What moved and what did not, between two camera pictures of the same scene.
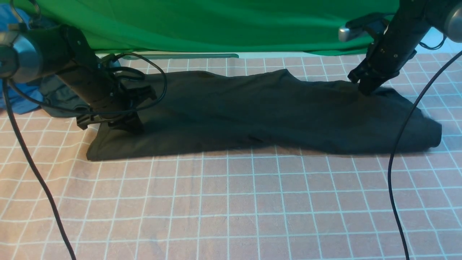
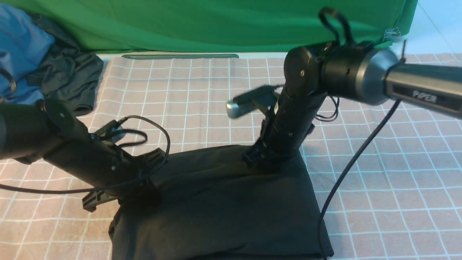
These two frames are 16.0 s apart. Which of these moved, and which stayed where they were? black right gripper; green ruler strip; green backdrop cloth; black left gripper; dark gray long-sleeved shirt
Moved: black right gripper; black left gripper; dark gray long-sleeved shirt
Stayed: green backdrop cloth; green ruler strip
